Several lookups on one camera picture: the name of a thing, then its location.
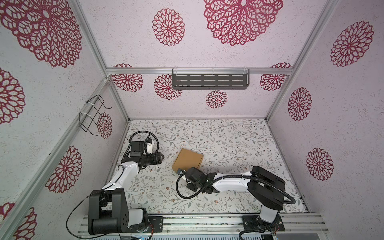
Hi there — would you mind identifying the brown cardboard box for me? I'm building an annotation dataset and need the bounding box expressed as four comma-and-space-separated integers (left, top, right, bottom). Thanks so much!
172, 149, 204, 172

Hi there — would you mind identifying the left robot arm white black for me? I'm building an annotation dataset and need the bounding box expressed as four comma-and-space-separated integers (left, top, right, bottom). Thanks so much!
88, 139, 164, 235

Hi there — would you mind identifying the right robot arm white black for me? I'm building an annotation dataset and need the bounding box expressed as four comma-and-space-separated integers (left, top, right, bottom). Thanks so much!
178, 166, 288, 224

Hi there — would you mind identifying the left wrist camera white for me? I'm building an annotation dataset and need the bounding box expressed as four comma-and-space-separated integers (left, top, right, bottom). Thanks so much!
144, 135, 153, 155

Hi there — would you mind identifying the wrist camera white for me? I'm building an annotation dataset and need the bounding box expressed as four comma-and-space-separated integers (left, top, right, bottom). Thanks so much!
144, 135, 153, 155
177, 169, 186, 176

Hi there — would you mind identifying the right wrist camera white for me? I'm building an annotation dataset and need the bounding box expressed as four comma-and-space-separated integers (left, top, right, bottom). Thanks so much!
177, 169, 186, 176

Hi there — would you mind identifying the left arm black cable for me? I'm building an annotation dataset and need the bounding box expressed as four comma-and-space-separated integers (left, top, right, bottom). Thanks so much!
65, 164, 127, 240

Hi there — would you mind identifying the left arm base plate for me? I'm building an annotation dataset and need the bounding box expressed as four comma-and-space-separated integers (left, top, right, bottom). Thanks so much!
123, 216, 164, 234

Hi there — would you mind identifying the black wire wall rack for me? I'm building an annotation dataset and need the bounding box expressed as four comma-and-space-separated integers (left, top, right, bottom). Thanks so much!
78, 95, 112, 137

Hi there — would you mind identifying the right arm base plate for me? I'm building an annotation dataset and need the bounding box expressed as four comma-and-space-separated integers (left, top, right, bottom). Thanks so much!
242, 215, 285, 233

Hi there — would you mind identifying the dark metal wall shelf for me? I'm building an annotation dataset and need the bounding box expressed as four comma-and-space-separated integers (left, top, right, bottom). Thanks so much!
171, 69, 250, 90

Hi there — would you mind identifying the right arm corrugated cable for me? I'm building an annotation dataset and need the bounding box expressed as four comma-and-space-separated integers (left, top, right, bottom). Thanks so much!
175, 172, 297, 240

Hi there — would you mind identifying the aluminium front rail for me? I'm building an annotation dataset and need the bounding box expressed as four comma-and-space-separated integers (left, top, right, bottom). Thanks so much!
76, 212, 330, 236

